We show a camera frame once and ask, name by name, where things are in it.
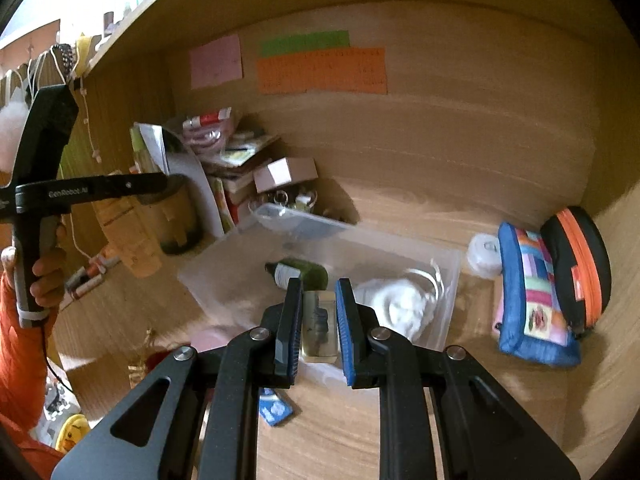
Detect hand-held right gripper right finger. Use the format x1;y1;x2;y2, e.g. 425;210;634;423
335;278;582;480

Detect small clear trinket box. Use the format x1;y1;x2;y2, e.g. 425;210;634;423
248;189;359;242

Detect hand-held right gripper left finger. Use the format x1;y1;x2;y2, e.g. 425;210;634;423
50;277;306;480

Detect gold ribbon ornament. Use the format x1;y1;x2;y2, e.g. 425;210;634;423
127;329;157;387

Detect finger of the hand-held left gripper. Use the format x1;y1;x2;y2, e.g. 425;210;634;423
122;172;172;203

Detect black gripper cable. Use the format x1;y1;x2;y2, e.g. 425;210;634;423
37;310;77;392

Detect yellow duck toy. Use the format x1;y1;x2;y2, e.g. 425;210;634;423
55;413;92;454

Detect person's left forearm orange sleeve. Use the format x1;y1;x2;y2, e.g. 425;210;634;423
0;270;67;467

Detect white string lights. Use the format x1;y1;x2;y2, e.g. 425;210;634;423
74;76;104;164

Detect blue patterned packet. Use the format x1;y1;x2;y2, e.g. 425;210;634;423
258;387;296;427

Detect white tape roll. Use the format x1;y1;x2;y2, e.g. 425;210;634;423
467;233;503;277

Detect orange sticky note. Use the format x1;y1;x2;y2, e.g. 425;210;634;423
256;48;389;96

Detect group of lipstick tubes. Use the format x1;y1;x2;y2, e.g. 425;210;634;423
64;254;122;302

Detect white face mask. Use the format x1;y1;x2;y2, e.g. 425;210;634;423
352;264;447;344

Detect pink packet red label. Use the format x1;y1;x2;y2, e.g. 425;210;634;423
181;108;237;154

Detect clear resin block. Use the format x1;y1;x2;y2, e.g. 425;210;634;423
301;290;341;364

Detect stack of books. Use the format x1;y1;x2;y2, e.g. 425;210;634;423
206;132;282;227

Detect colourful patchwork pouch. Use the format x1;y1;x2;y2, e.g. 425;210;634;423
492;222;584;369

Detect dark green bottle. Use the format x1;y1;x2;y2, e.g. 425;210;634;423
264;258;330;291

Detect clear plastic storage box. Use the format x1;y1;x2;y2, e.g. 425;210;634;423
177;220;461;357

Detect small cardboard box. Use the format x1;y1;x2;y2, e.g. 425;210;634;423
253;157;320;194

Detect person's left hand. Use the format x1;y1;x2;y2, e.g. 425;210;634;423
0;220;69;313

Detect pink sticky note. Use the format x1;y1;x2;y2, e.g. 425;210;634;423
189;34;245;91

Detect wooden desktop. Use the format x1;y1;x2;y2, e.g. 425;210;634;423
50;175;587;480

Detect black case orange zipper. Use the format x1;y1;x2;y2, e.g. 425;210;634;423
540;206;612;339

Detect green sticky note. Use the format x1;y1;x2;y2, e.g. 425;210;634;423
258;31;351;59

